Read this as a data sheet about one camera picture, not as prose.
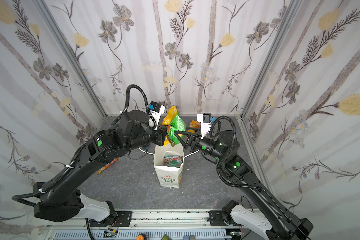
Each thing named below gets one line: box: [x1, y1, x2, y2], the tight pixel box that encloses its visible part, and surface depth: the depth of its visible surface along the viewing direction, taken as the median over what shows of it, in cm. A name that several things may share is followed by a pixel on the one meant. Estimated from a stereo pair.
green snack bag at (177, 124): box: [166, 112, 187, 147], surface depth 55 cm
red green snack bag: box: [163, 155, 183, 168], surface depth 94 cm
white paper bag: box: [154, 142, 184, 189], surface depth 76 cm
